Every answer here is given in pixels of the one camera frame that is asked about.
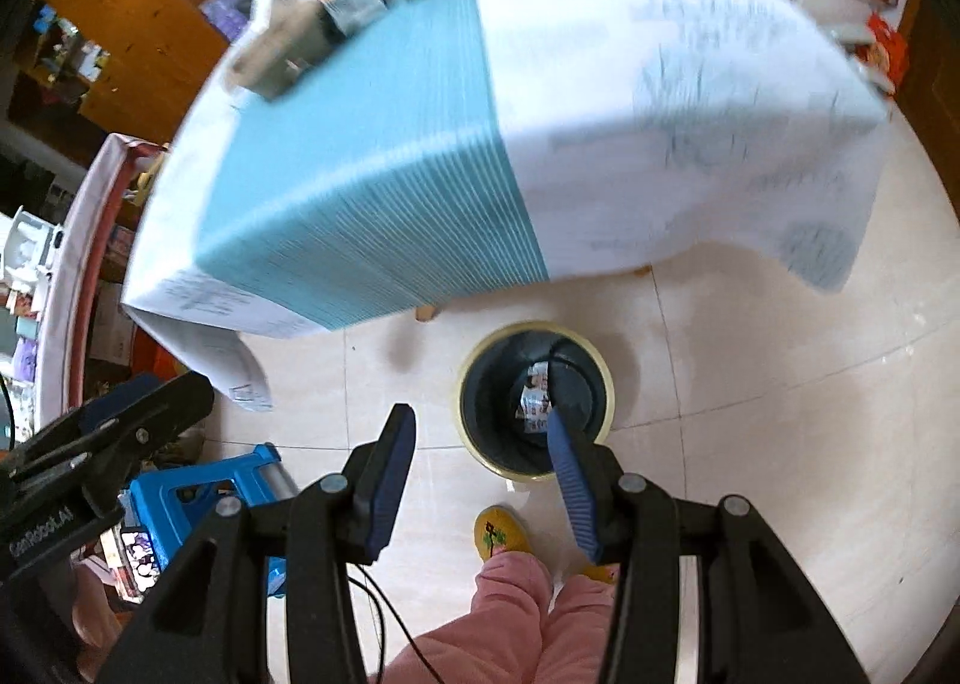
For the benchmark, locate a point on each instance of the blue plastic stool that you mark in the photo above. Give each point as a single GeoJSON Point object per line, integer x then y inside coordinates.
{"type": "Point", "coordinates": [202, 496]}

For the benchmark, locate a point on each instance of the person's leg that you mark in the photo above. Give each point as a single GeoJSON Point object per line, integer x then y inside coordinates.
{"type": "Point", "coordinates": [577, 628]}
{"type": "Point", "coordinates": [487, 616]}

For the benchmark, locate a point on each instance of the yellow plastic chair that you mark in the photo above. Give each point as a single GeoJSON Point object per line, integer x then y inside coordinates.
{"type": "Point", "coordinates": [150, 174]}

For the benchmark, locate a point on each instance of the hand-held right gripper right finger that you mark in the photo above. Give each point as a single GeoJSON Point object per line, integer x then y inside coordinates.
{"type": "Point", "coordinates": [568, 481]}

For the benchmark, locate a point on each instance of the yellow printed slipper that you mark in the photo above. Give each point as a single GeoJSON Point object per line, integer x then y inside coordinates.
{"type": "Point", "coordinates": [596, 571]}
{"type": "Point", "coordinates": [501, 534]}

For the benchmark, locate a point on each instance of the wooden table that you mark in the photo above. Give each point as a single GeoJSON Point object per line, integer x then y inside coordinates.
{"type": "Point", "coordinates": [426, 313]}

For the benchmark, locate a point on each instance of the pink cloth covered side table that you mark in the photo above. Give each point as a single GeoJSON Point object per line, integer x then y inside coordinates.
{"type": "Point", "coordinates": [75, 241]}

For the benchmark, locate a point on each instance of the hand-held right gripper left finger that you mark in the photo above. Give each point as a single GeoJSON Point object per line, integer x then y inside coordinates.
{"type": "Point", "coordinates": [390, 496]}

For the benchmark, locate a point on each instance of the person's right leg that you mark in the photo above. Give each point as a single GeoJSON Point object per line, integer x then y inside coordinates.
{"type": "Point", "coordinates": [577, 628]}

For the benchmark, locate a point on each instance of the red plastic bucket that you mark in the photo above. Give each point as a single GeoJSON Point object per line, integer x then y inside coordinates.
{"type": "Point", "coordinates": [154, 358]}

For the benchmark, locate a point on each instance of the yellow rimmed dark bin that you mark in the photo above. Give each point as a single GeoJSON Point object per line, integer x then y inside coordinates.
{"type": "Point", "coordinates": [487, 421]}

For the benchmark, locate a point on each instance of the table with blue-white cloth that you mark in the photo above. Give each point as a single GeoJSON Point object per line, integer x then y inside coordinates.
{"type": "Point", "coordinates": [420, 151]}

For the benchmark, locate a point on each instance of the beige small box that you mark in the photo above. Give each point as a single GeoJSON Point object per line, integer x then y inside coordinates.
{"type": "Point", "coordinates": [266, 65]}

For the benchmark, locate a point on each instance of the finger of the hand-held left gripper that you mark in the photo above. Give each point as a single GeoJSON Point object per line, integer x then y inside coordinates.
{"type": "Point", "coordinates": [169, 406]}
{"type": "Point", "coordinates": [112, 404]}

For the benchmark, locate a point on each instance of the person's left leg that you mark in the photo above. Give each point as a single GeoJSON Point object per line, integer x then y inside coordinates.
{"type": "Point", "coordinates": [487, 616]}

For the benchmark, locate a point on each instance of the red gift bag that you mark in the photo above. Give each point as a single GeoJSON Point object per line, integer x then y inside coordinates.
{"type": "Point", "coordinates": [889, 50]}

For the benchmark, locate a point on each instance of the white printed wrapper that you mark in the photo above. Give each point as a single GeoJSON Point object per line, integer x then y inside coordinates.
{"type": "Point", "coordinates": [534, 403]}

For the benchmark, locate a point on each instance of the white countertop appliance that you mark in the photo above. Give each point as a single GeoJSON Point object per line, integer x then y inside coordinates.
{"type": "Point", "coordinates": [26, 245]}

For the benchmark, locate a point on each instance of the orange wooden cabinet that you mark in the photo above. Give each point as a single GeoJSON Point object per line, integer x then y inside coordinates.
{"type": "Point", "coordinates": [150, 54]}

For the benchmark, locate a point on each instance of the purple tissue pack stack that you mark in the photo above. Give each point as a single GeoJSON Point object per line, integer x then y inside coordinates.
{"type": "Point", "coordinates": [225, 13]}

